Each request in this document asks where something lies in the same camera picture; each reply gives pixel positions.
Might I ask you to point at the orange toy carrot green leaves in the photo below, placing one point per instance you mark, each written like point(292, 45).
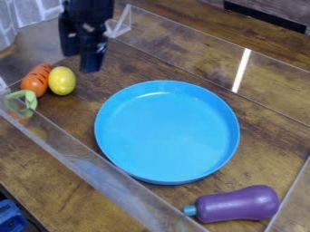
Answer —
point(21, 101)

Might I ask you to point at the dark wooden furniture edge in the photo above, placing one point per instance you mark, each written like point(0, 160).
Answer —
point(275, 20)

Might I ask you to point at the yellow toy lemon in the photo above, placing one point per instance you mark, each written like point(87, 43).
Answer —
point(61, 80)

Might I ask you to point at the purple toy eggplant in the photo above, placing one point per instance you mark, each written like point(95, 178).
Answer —
point(252, 203)

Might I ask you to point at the white lattice curtain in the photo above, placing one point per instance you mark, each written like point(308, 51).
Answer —
point(18, 13)

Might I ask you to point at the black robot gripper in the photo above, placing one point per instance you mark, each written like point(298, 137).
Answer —
point(89, 14)

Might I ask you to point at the blue round plastic tray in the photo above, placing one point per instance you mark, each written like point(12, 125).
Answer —
point(168, 132)

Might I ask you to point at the clear acrylic barrier wall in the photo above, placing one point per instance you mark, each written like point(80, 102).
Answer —
point(251, 63)

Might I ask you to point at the blue plastic object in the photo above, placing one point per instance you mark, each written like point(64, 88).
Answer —
point(12, 221)

